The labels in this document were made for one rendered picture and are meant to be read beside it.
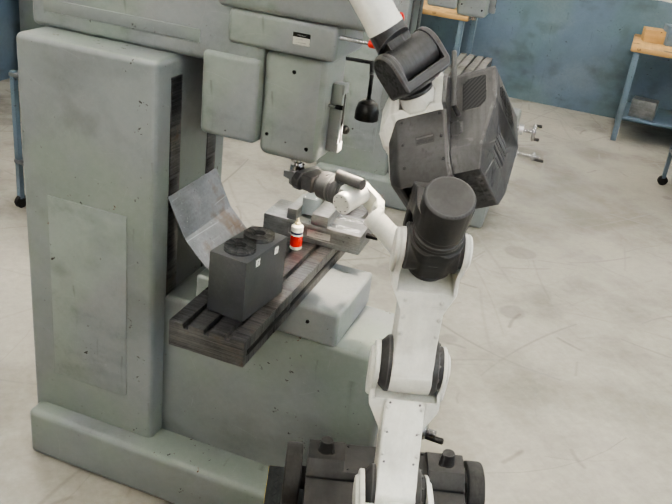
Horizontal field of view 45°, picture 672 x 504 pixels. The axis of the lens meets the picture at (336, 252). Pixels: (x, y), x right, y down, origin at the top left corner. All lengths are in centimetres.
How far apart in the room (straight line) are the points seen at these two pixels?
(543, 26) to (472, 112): 693
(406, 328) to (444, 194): 40
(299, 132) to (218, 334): 64
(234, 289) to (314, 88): 62
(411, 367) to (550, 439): 176
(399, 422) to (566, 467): 157
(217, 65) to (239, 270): 63
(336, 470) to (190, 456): 76
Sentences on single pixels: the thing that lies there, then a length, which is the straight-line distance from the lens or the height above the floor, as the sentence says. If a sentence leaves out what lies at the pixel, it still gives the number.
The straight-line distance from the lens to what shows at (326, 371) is 266.
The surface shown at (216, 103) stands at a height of 144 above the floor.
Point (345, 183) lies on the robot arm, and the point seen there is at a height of 128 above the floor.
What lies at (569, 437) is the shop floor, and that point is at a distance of 378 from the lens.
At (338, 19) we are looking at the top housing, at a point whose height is 175.
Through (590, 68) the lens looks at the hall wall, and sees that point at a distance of 892.
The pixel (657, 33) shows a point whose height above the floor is 97.
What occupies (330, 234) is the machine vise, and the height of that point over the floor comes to 101.
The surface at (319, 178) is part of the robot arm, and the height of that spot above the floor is 127.
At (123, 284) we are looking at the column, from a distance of 279.
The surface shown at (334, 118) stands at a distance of 247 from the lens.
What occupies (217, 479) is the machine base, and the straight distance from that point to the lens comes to 294.
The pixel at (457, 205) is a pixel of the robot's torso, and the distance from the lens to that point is 174.
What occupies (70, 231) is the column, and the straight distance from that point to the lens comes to 283.
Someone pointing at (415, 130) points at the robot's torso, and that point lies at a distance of 199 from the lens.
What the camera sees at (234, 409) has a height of 39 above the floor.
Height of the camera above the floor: 217
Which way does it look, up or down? 26 degrees down
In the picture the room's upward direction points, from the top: 7 degrees clockwise
